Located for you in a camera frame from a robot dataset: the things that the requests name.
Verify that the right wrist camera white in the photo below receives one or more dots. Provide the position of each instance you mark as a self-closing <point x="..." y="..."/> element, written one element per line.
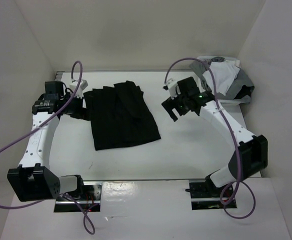
<point x="172" y="87"/>

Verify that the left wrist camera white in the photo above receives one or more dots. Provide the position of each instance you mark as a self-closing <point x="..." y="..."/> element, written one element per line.
<point x="79" y="92"/>

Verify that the black pleated skirt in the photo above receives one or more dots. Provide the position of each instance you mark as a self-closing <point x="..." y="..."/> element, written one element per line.
<point x="119" y="117"/>

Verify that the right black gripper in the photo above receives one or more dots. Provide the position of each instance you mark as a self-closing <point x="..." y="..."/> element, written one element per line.
<point x="169" y="104"/>

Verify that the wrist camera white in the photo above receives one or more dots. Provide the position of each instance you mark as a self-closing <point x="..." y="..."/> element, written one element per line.
<point x="172" y="87"/>
<point x="79" y="92"/>

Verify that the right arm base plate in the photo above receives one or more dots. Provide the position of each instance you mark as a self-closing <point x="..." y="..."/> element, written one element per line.
<point x="205" y="196"/>

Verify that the white laundry basket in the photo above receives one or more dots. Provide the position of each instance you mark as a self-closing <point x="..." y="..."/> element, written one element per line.
<point x="233" y="102"/>

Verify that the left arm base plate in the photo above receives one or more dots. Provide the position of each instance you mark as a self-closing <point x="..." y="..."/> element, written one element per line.
<point x="89" y="200"/>

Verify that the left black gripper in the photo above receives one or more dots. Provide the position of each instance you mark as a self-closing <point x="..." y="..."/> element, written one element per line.
<point x="83" y="113"/>

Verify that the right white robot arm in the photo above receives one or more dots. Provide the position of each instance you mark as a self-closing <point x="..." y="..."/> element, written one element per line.
<point x="250" y="151"/>

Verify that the grey garment in basket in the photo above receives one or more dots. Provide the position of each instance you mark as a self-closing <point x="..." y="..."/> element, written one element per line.
<point x="243" y="82"/>

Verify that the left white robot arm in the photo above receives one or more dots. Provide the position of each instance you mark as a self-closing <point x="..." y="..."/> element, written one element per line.
<point x="32" y="179"/>

